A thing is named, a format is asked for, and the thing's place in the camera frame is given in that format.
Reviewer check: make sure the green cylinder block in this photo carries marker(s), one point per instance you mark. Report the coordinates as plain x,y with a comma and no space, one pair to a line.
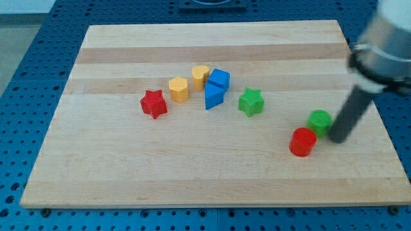
319,122

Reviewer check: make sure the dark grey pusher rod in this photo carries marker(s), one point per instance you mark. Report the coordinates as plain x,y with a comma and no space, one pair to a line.
349,115

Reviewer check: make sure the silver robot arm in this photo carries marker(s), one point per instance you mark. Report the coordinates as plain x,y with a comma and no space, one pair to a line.
380,59

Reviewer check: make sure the green star block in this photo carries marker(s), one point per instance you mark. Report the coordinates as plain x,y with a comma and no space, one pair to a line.
251,102

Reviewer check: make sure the red star block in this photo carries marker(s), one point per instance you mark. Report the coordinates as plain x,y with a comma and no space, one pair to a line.
153,103

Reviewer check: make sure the blue triangle block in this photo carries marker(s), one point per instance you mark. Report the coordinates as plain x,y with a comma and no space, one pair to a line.
213,96

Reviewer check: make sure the wooden board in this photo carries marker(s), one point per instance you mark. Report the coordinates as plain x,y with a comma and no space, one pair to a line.
101,151

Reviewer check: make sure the yellow hexagon block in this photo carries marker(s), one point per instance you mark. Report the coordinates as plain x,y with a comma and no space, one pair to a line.
179,89

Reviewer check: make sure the blue cube block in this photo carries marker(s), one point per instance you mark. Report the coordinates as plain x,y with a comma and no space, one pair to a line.
220,79

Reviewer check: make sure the yellow heart block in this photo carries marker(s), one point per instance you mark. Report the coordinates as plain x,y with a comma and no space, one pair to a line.
200,75

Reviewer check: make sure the red cylinder block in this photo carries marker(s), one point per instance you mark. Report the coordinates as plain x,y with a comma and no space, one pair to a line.
302,142

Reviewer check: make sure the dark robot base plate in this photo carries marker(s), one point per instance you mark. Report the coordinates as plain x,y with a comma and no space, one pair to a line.
211,4

